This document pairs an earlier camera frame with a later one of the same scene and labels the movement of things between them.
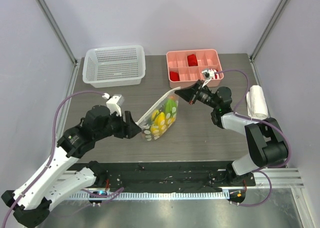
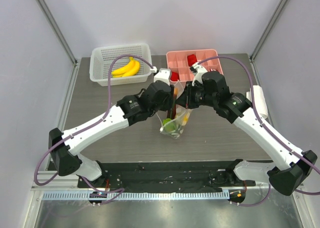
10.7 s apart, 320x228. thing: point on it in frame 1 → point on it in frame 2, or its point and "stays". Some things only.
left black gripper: [128, 130] → [168, 105]
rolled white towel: [256, 103] stays
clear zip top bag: [154, 124] → [174, 127]
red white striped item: [215, 71] stays
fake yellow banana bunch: [160, 124] → [131, 69]
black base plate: [168, 176] stays
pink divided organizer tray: [185, 67] stays
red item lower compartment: [174, 76] stays
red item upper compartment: [192, 60] stays
